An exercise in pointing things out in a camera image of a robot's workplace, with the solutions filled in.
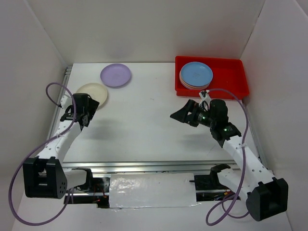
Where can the blue plate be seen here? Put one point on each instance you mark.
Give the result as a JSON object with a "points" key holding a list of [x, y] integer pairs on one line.
{"points": [[196, 74]]}

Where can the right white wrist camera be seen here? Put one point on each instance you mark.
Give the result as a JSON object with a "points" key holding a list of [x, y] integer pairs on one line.
{"points": [[204, 95]]}

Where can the purple plate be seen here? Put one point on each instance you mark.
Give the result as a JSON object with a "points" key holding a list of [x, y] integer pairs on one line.
{"points": [[180, 76], [115, 75]]}

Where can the cream plate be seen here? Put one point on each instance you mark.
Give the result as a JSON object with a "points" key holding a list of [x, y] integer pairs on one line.
{"points": [[96, 91]]}

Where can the red plastic bin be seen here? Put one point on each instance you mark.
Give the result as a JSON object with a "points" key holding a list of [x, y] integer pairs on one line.
{"points": [[228, 74]]}

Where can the orange plate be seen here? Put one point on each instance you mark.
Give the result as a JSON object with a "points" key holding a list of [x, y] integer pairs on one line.
{"points": [[192, 87]]}

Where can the aluminium frame rail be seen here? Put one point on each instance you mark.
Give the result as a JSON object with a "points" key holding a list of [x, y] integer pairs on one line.
{"points": [[133, 131]]}

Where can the white taped panel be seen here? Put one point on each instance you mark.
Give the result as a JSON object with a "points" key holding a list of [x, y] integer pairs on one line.
{"points": [[152, 190]]}

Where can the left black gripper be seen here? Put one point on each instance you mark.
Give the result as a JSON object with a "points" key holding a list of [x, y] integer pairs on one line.
{"points": [[92, 106]]}

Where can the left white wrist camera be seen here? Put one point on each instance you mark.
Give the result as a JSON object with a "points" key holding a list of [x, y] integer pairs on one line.
{"points": [[65, 101]]}

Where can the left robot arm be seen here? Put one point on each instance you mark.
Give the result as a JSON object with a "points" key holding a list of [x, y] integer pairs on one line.
{"points": [[44, 176]]}

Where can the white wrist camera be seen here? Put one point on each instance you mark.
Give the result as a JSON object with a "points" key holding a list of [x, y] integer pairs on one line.
{"points": [[65, 101], [204, 95]]}

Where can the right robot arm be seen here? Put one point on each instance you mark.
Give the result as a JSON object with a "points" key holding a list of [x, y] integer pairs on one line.
{"points": [[263, 194]]}

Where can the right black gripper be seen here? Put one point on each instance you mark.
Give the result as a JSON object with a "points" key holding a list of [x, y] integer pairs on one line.
{"points": [[182, 114]]}

